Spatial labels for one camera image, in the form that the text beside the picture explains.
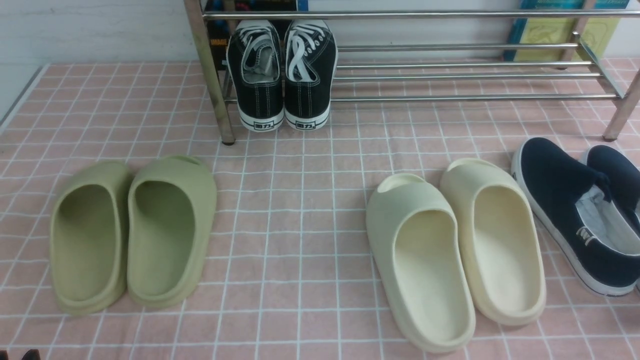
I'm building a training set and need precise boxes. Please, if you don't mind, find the navy slip-on shoe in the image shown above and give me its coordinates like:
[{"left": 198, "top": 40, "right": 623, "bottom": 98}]
[
  {"left": 510, "top": 137, "right": 640, "bottom": 297},
  {"left": 581, "top": 145, "right": 640, "bottom": 234}
]

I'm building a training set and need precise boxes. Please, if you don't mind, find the stainless steel shoe rack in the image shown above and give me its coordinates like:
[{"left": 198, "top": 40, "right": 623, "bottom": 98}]
[{"left": 183, "top": 0, "right": 639, "bottom": 146}]

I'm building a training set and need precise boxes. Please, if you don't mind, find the left cream foam slide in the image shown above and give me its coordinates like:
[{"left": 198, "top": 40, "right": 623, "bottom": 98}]
[{"left": 365, "top": 173, "right": 476, "bottom": 353}]

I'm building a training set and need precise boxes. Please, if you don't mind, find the cream foam slide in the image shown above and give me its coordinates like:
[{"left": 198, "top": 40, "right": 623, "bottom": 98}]
[
  {"left": 439, "top": 158, "right": 547, "bottom": 327},
  {"left": 365, "top": 173, "right": 476, "bottom": 353}
]

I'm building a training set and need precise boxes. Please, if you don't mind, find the right black canvas sneaker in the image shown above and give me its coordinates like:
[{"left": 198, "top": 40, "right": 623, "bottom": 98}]
[{"left": 284, "top": 19, "right": 339, "bottom": 132}]

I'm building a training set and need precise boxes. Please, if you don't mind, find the black canvas sneaker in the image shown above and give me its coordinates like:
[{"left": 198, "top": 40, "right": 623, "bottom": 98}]
[
  {"left": 284, "top": 19, "right": 339, "bottom": 132},
  {"left": 226, "top": 20, "right": 285, "bottom": 133}
]

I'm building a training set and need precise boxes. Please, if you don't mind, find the left black canvas sneaker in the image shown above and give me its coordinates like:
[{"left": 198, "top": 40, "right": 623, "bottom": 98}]
[{"left": 226, "top": 20, "right": 285, "bottom": 133}]

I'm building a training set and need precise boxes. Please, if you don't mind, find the right green foam slide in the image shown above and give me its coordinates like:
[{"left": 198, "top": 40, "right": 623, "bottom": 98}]
[{"left": 126, "top": 155, "right": 218, "bottom": 308}]

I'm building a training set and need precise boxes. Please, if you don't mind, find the green foam slide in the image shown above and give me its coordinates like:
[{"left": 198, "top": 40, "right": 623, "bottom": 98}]
[
  {"left": 126, "top": 155, "right": 218, "bottom": 308},
  {"left": 49, "top": 161, "right": 133, "bottom": 316}
]

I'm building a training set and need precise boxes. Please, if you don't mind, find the right cream foam slide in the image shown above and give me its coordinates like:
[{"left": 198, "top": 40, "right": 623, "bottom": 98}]
[{"left": 439, "top": 158, "right": 547, "bottom": 327}]

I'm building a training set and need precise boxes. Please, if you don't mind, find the left green foam slide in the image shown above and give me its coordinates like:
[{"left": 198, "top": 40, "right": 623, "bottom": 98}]
[{"left": 49, "top": 161, "right": 133, "bottom": 316}]

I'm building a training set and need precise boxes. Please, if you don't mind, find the blue yellow box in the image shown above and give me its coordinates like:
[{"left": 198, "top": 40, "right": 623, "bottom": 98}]
[{"left": 502, "top": 0, "right": 620, "bottom": 62}]

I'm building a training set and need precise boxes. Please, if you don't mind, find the dark object at corner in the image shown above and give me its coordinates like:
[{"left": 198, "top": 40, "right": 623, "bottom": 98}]
[{"left": 21, "top": 349, "right": 41, "bottom": 360}]

